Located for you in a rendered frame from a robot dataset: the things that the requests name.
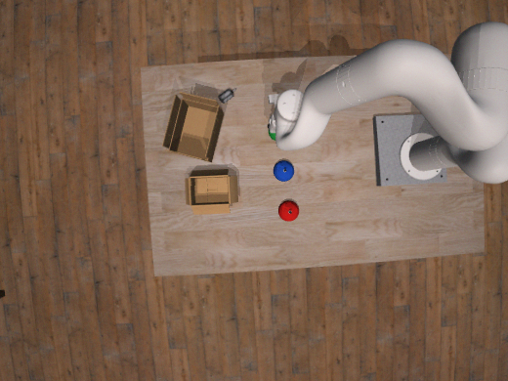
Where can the red dome bell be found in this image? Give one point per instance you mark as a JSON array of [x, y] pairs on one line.
[[285, 209]]

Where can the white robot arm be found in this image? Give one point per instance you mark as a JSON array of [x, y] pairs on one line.
[[425, 76]]

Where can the blue bell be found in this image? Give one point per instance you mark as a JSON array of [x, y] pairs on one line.
[[280, 171]]

